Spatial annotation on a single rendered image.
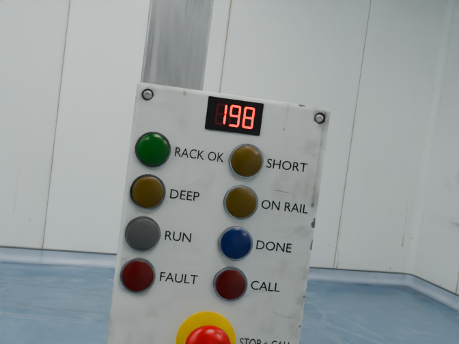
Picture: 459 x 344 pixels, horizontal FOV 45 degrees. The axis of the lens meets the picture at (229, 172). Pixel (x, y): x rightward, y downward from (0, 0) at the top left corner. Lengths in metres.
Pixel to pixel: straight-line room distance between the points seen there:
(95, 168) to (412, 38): 2.85
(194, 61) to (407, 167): 4.56
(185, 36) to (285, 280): 0.24
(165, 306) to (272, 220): 0.12
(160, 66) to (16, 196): 3.77
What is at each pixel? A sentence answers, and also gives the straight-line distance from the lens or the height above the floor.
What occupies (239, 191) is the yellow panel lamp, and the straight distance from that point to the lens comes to 0.47.
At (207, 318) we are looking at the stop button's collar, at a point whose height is 0.89.
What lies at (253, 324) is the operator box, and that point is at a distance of 0.51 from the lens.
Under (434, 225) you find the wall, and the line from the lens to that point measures 4.99.
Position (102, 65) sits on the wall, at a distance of 4.24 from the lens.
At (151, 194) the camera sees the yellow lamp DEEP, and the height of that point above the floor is 0.99.
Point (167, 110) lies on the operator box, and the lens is 0.47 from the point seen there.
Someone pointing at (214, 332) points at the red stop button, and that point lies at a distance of 0.48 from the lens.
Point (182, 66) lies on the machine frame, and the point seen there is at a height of 1.11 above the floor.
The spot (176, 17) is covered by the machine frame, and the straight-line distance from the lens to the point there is 0.54.
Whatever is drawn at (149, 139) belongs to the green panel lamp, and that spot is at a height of 1.04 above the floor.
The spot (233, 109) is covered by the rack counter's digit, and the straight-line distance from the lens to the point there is 0.47.
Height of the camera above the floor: 1.04
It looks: 3 degrees down
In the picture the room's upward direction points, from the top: 7 degrees clockwise
